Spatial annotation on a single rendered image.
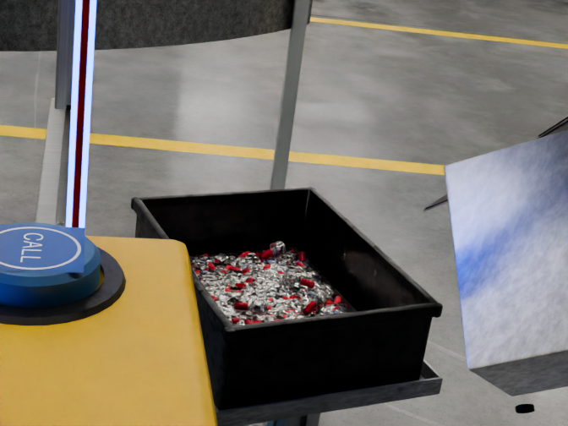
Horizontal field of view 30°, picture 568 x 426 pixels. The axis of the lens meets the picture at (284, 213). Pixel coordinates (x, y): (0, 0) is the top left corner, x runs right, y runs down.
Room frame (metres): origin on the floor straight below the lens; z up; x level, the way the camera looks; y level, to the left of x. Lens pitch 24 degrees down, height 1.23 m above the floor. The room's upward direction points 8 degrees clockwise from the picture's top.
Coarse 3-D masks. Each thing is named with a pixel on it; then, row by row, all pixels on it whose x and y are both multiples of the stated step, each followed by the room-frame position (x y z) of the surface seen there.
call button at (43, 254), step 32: (0, 224) 0.29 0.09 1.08; (32, 224) 0.29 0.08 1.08; (0, 256) 0.27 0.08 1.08; (32, 256) 0.27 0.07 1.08; (64, 256) 0.27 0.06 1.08; (96, 256) 0.28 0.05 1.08; (0, 288) 0.26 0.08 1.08; (32, 288) 0.26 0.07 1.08; (64, 288) 0.26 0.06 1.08; (96, 288) 0.27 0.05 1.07
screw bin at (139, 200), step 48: (240, 192) 0.82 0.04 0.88; (288, 192) 0.84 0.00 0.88; (192, 240) 0.80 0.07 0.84; (240, 240) 0.82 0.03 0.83; (288, 240) 0.84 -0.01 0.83; (336, 240) 0.79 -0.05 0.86; (336, 288) 0.78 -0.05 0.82; (384, 288) 0.72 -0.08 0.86; (240, 336) 0.59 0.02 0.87; (288, 336) 0.61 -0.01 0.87; (336, 336) 0.63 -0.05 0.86; (384, 336) 0.65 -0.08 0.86; (240, 384) 0.60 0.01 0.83; (288, 384) 0.61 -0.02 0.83; (336, 384) 0.63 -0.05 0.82; (384, 384) 0.65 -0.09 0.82
